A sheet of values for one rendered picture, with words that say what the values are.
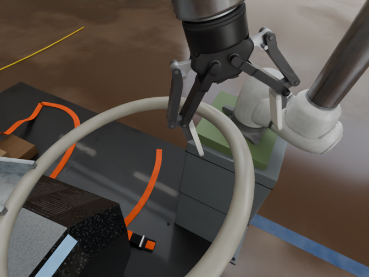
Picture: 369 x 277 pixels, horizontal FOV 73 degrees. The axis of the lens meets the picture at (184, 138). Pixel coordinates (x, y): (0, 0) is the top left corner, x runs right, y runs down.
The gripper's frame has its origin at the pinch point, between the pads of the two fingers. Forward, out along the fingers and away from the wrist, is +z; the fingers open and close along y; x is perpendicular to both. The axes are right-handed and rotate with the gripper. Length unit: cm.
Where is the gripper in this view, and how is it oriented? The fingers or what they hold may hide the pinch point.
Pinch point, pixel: (236, 133)
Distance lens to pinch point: 42.9
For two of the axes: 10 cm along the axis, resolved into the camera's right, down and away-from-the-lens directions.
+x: 1.6, 6.5, -7.4
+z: 2.9, 6.9, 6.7
